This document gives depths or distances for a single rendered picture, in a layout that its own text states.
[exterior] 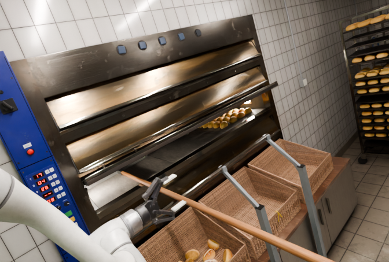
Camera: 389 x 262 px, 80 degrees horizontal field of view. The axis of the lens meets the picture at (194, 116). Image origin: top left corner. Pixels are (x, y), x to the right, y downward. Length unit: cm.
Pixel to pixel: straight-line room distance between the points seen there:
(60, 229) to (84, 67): 97
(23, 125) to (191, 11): 134
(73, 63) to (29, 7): 33
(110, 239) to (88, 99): 82
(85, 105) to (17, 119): 32
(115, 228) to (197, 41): 143
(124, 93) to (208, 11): 100
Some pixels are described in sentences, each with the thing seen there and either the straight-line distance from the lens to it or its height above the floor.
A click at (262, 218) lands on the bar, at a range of 148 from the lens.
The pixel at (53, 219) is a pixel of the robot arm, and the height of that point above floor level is 156.
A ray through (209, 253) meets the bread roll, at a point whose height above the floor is 64.
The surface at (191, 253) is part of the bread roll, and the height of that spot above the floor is 64.
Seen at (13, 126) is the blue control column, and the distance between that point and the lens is 141.
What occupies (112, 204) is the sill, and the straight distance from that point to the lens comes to 159.
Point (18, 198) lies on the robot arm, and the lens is 65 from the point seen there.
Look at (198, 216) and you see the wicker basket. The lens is 185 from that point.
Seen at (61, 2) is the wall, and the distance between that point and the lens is 159.
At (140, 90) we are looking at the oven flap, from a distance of 157.
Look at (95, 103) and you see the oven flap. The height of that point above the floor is 178.
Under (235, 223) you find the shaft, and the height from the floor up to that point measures 120.
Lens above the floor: 181
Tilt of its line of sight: 11 degrees down
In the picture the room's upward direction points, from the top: 18 degrees counter-clockwise
